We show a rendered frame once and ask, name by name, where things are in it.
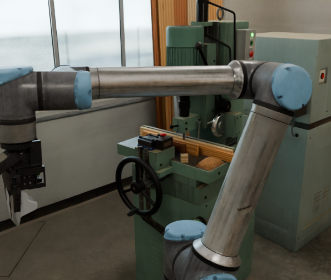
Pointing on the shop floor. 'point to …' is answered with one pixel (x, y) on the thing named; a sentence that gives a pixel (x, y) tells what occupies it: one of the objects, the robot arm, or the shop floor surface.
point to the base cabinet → (178, 210)
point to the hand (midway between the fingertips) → (13, 220)
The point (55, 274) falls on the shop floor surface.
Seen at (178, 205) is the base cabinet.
